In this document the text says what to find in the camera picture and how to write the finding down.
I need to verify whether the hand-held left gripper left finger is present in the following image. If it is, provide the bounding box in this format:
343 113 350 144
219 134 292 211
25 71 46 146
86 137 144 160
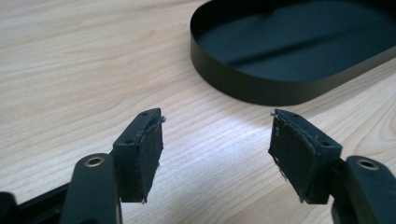
111 107 165 204

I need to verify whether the black key rack with tray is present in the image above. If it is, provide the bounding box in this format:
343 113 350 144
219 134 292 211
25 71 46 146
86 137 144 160
190 0 396 106

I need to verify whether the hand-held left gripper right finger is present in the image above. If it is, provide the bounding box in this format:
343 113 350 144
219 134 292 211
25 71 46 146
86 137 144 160
268 108 344 205

